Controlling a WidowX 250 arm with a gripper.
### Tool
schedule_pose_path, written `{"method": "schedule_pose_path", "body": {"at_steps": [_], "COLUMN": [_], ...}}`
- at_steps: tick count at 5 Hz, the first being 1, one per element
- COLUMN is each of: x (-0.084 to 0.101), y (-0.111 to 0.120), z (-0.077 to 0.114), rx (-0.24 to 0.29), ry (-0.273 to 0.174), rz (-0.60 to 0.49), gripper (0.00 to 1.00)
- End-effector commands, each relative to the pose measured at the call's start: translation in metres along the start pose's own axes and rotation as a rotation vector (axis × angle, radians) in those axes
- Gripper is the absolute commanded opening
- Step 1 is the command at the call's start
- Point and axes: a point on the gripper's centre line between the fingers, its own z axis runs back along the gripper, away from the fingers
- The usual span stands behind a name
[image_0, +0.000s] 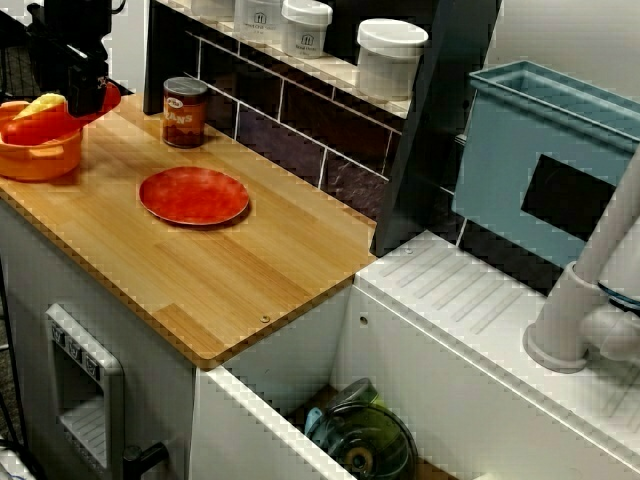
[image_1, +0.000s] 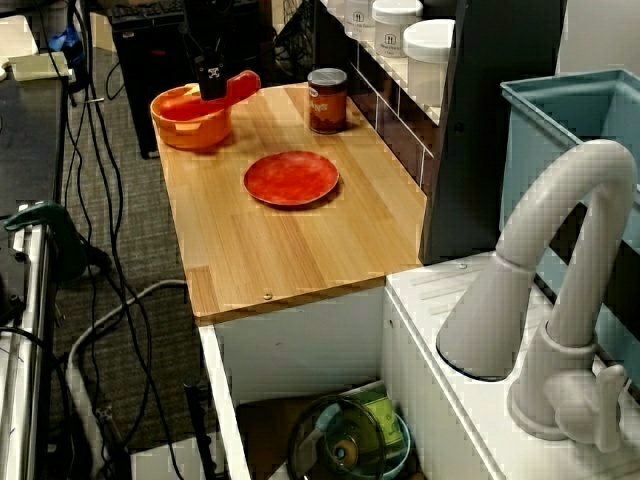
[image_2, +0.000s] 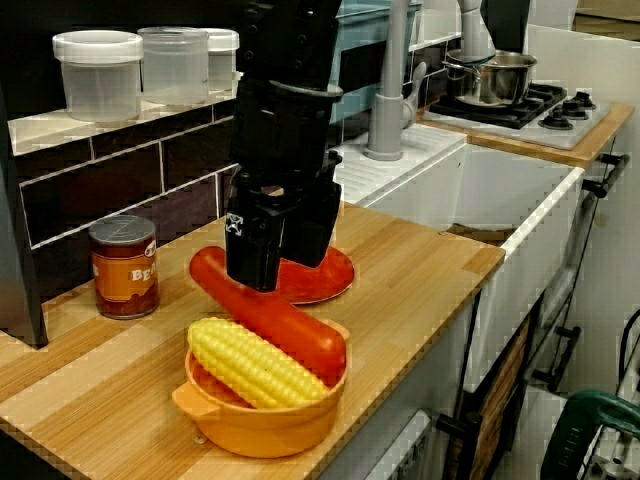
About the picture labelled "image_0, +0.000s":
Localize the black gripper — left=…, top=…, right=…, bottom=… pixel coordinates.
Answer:
left=29, top=27, right=110, bottom=118

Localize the red toy sausage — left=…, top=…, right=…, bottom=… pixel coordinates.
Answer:
left=1, top=82, right=123, bottom=147

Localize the yellow toy corn cob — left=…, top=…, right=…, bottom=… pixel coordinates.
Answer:
left=12, top=92, right=69, bottom=121

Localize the orange plastic pot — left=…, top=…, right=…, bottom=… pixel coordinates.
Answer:
left=0, top=99, right=84, bottom=181

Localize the toy beans can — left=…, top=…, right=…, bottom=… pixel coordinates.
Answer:
left=162, top=76, right=209, bottom=150

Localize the white lidded plastic jar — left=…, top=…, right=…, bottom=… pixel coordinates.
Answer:
left=189, top=0, right=236, bottom=24
left=356, top=18, right=430, bottom=104

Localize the red round plate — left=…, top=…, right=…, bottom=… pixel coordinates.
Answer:
left=138, top=166, right=250, bottom=227

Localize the clear plastic jar printed label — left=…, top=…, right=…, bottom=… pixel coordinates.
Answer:
left=233, top=0, right=284, bottom=41

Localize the dark tiled backsplash shelf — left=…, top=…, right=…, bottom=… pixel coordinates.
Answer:
left=143, top=0, right=501, bottom=259

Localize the white toy kitchen cabinet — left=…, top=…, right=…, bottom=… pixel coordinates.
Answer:
left=0, top=194, right=201, bottom=480

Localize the white lidded jar printed label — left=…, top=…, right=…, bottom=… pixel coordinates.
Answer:
left=280, top=0, right=334, bottom=60

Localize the grey dispenser panel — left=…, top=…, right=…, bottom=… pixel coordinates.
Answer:
left=44, top=303, right=125, bottom=471

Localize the blue-grey plastic bin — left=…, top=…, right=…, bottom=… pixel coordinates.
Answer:
left=451, top=59, right=640, bottom=269

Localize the glass pot lid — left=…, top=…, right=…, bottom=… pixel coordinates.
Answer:
left=319, top=402, right=419, bottom=480

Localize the white toy sink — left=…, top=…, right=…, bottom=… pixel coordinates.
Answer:
left=192, top=229, right=640, bottom=480

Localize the grey toy faucet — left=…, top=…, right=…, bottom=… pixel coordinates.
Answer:
left=522, top=144, right=640, bottom=374

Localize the black cabinet handle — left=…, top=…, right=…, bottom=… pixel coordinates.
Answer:
left=122, top=442, right=170, bottom=480

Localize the light blue utensil handle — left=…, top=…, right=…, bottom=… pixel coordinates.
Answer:
left=304, top=407, right=324, bottom=439

